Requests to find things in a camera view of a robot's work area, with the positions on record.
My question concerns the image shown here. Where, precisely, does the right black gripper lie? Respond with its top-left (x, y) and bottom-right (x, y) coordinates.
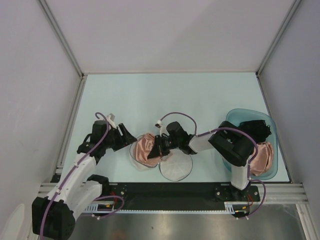
top-left (148, 134), bottom-right (181, 160)

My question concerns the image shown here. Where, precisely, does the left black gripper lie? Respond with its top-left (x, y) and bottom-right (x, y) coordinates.
top-left (103, 123), bottom-right (137, 152)

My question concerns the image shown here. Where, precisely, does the pink satin bra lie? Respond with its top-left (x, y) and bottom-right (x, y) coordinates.
top-left (249, 141), bottom-right (274, 176)
top-left (129, 132), bottom-right (176, 171)

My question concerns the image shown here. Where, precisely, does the white mesh laundry bag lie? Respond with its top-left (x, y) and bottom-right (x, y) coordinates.
top-left (129, 132), bottom-right (194, 182)

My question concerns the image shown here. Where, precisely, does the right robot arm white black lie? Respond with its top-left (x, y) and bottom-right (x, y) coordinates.
top-left (147, 121), bottom-right (258, 201)

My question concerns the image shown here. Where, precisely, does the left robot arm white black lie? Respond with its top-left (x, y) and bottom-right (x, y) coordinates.
top-left (31, 120), bottom-right (137, 240)

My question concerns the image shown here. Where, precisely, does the black bra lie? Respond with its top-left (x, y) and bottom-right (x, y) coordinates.
top-left (238, 120), bottom-right (272, 144)

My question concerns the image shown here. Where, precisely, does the teal plastic basin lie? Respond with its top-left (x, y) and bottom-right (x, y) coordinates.
top-left (225, 108), bottom-right (278, 181)

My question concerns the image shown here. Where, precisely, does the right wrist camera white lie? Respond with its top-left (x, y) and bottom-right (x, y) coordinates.
top-left (155, 120), bottom-right (169, 136)

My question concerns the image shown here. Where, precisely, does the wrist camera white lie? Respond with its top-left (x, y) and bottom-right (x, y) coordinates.
top-left (106, 113), bottom-right (117, 129)
top-left (155, 120), bottom-right (169, 136)

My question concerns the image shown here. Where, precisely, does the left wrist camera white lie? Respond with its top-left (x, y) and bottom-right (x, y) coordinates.
top-left (106, 113), bottom-right (117, 129)

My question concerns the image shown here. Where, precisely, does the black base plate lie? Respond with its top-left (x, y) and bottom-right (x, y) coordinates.
top-left (102, 182), bottom-right (261, 210)

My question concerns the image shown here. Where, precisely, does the white slotted cable duct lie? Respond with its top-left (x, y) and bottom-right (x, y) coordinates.
top-left (82, 202), bottom-right (250, 218)

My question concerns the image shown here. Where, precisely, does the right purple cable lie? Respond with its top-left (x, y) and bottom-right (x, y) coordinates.
top-left (159, 111), bottom-right (267, 218)

